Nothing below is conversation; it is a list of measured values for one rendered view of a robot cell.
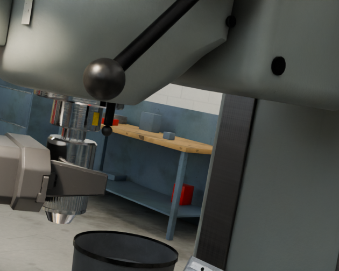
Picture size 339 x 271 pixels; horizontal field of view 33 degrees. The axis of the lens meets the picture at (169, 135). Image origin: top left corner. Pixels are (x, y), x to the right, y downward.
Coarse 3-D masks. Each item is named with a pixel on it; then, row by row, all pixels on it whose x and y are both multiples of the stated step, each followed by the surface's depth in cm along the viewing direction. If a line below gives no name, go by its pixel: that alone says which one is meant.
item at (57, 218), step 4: (48, 212) 54; (52, 212) 54; (48, 216) 54; (52, 216) 54; (56, 216) 54; (60, 216) 54; (64, 216) 54; (68, 216) 54; (72, 216) 54; (52, 220) 54; (56, 220) 54; (60, 220) 54; (64, 220) 54; (68, 220) 54
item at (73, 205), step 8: (56, 152) 52; (64, 152) 52; (72, 152) 52; (56, 160) 52; (64, 160) 52; (72, 160) 52; (80, 160) 53; (88, 160) 53; (88, 168) 54; (48, 200) 53; (56, 200) 53; (64, 200) 53; (72, 200) 53; (80, 200) 53; (48, 208) 53; (56, 208) 53; (64, 208) 53; (72, 208) 53; (80, 208) 54
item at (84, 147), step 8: (48, 136) 54; (56, 136) 54; (48, 144) 53; (56, 144) 52; (64, 144) 52; (72, 144) 52; (80, 144) 52; (88, 144) 53; (96, 144) 55; (80, 152) 53; (88, 152) 53
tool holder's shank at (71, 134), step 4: (64, 128) 54; (64, 132) 54; (68, 132) 53; (72, 132) 53; (76, 132) 53; (80, 132) 54; (84, 132) 54; (64, 136) 54; (68, 136) 53; (72, 136) 53; (76, 136) 53; (80, 136) 54; (84, 136) 54; (80, 140) 54
